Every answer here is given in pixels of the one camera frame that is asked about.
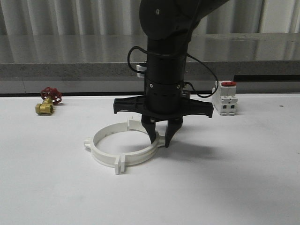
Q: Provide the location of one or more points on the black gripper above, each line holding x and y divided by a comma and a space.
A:
162, 101

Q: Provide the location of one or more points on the white half pipe clamp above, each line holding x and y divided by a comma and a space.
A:
140, 156

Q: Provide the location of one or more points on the white half clamp with tab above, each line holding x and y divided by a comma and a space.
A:
100, 154

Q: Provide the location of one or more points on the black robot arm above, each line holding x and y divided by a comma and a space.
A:
168, 25

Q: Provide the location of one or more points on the grey stone countertop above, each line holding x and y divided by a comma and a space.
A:
258, 63

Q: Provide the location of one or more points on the brass valve red handwheel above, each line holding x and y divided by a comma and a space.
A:
51, 97

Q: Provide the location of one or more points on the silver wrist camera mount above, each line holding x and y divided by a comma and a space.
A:
141, 67

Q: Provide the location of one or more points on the white circuit breaker red switch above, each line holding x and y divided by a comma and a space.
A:
224, 99

